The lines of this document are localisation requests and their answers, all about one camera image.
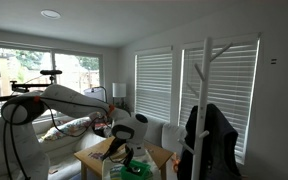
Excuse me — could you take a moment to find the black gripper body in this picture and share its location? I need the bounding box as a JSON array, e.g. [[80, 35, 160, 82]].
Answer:
[[125, 146, 135, 159]]

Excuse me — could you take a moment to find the green lunch box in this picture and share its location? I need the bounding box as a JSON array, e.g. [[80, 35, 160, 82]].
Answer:
[[120, 159, 153, 180]]

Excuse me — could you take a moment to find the wooden coffee table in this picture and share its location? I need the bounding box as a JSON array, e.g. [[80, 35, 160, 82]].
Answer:
[[73, 135, 175, 180]]

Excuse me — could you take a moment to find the orange octopus plush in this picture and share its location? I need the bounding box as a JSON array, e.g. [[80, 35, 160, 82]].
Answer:
[[171, 154, 182, 173]]

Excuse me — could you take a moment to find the white shade floor lamp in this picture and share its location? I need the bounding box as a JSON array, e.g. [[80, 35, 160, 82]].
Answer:
[[111, 82, 128, 108]]

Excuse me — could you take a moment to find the grey sofa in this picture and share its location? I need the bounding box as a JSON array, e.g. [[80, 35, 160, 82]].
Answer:
[[0, 116, 189, 180]]

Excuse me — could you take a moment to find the floral pillow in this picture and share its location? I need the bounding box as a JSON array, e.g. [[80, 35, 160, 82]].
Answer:
[[40, 112, 106, 142]]

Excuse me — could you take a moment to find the arc floor lamp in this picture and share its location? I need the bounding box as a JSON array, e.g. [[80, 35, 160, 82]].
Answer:
[[83, 85, 109, 103]]

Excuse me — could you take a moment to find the narrow white window blind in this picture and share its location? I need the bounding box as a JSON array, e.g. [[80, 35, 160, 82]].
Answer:
[[134, 50, 174, 123]]

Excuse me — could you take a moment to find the white coat rack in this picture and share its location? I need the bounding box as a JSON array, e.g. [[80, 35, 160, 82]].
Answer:
[[177, 36, 235, 180]]

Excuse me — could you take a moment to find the dark grey jacket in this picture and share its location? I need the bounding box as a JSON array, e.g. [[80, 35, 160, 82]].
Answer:
[[176, 103, 243, 180]]

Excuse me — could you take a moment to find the large glass window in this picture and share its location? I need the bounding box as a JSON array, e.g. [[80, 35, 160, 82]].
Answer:
[[0, 44, 104, 132]]

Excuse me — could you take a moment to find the wide white window blind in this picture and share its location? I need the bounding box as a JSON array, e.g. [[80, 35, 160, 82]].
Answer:
[[179, 37, 261, 165]]

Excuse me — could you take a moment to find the round ceiling light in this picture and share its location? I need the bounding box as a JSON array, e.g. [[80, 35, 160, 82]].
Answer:
[[40, 9, 63, 20]]

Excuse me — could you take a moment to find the black stereo camera bar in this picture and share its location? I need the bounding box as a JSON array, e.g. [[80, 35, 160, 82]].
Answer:
[[39, 69, 64, 76]]

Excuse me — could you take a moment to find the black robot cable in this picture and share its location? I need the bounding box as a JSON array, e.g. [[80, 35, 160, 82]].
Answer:
[[2, 96, 113, 180]]

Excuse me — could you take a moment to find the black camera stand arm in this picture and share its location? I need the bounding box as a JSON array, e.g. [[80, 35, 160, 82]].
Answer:
[[0, 74, 57, 105]]

